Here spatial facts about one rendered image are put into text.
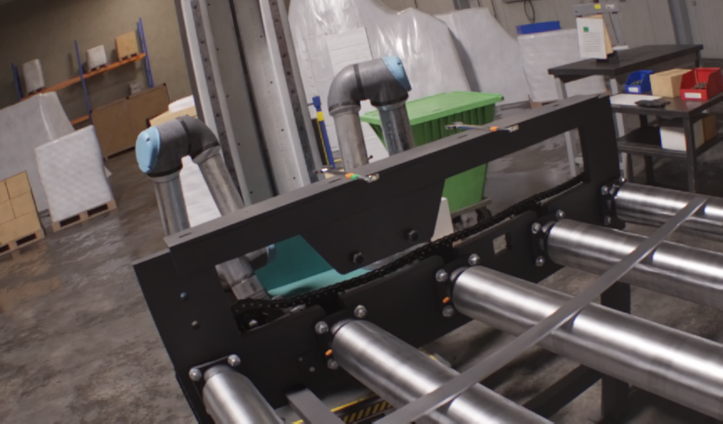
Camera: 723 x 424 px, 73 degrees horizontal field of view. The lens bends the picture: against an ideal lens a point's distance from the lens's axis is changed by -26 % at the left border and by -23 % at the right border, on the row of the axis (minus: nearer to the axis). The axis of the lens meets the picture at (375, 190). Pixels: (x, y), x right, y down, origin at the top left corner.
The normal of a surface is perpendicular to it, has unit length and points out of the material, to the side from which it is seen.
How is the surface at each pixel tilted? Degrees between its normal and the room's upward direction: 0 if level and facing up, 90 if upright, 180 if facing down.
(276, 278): 90
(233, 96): 90
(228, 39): 90
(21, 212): 90
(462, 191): 101
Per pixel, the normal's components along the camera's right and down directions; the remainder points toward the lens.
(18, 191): 0.56, 0.08
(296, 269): 0.38, 0.15
